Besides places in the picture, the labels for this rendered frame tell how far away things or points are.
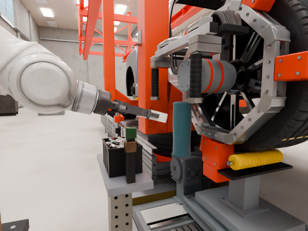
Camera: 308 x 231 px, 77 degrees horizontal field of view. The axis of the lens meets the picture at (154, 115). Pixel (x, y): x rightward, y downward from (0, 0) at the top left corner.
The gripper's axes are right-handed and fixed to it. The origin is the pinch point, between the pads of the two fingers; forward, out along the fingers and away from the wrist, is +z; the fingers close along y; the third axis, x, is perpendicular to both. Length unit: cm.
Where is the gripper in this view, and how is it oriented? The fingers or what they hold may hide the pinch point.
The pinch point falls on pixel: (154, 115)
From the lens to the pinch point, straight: 66.5
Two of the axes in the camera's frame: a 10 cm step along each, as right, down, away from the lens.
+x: -2.4, 9.7, -0.1
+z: 8.7, 2.2, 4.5
